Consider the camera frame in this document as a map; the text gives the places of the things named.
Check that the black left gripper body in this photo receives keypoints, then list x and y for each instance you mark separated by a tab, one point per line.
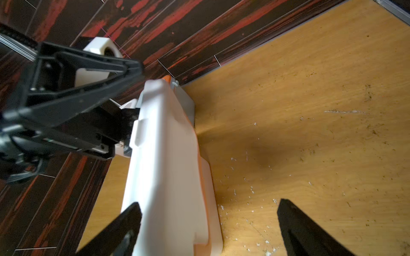
22	157

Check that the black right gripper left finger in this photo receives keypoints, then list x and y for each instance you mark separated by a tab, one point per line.
119	237

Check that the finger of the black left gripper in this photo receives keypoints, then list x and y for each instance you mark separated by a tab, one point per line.
101	132
46	95

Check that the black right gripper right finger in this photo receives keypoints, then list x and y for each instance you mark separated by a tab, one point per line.
303	237

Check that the white pink first aid box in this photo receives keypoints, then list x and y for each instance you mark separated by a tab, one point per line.
170	180

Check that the white orange handled box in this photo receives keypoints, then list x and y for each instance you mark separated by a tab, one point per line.
184	99

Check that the aluminium frame rail right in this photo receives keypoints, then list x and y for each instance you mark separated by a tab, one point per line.
399	8

